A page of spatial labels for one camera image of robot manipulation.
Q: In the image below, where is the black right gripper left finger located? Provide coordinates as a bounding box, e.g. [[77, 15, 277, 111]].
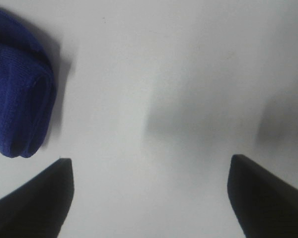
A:
[[0, 158, 74, 238]]

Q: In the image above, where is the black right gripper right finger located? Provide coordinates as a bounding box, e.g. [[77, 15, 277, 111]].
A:
[[227, 154, 298, 238]]

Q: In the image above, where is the blue towel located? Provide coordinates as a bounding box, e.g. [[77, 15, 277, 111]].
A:
[[0, 10, 56, 158]]

